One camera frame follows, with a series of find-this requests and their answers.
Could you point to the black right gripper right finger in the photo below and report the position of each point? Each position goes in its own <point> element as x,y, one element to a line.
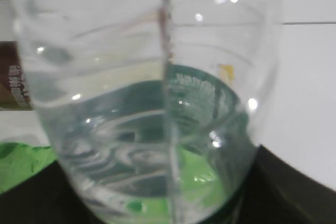
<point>274,192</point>

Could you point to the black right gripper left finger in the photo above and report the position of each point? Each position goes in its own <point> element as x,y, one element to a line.
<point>47,197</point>

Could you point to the clear water bottle green label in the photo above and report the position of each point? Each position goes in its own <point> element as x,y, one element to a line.
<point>153,107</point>

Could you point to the green soda bottle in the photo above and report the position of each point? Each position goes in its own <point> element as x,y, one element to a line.
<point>20,162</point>

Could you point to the brown Nescafe coffee bottle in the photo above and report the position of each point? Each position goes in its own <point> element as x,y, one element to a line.
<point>14,93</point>

